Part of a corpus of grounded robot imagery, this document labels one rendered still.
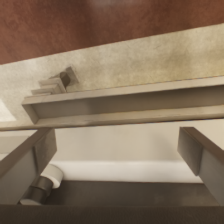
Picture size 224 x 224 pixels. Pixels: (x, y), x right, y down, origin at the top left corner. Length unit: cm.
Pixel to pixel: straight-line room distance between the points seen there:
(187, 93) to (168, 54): 38
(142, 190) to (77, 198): 8
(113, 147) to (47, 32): 95
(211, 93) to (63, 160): 62
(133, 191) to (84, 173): 7
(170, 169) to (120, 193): 7
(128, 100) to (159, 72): 42
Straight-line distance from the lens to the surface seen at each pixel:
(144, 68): 104
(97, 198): 23
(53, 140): 17
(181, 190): 23
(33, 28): 112
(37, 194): 23
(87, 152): 22
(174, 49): 102
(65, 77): 105
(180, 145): 17
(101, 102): 72
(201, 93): 72
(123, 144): 21
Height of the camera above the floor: 95
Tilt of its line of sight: 50 degrees down
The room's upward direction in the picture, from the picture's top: 168 degrees counter-clockwise
